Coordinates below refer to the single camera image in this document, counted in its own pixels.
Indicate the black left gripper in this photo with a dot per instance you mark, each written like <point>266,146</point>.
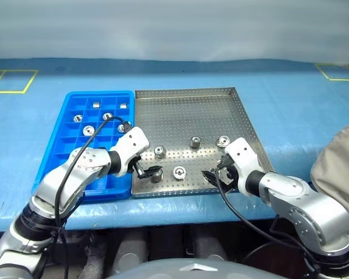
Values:
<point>138,167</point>

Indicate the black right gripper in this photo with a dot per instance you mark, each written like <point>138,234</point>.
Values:
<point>228,174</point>

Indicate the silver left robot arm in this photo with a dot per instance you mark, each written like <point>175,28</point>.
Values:
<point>87,165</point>

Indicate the beige sleeved person forearm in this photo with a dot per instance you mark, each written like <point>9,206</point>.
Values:
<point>337,168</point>

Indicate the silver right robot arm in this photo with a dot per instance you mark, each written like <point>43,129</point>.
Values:
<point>308,209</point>

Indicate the blue compartment tray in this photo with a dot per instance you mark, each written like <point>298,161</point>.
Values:
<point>55,162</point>

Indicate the perforated metal tray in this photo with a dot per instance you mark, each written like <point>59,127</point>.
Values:
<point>186,116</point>

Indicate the blue plastic table cover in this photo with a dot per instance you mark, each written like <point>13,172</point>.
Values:
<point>288,116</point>

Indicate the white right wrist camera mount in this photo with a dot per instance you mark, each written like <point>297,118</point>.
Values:
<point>244,157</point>

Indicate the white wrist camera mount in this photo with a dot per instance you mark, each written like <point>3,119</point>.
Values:
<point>244,157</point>
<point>131,143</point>

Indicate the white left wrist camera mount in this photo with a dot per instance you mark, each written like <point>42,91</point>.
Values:
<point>131,143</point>

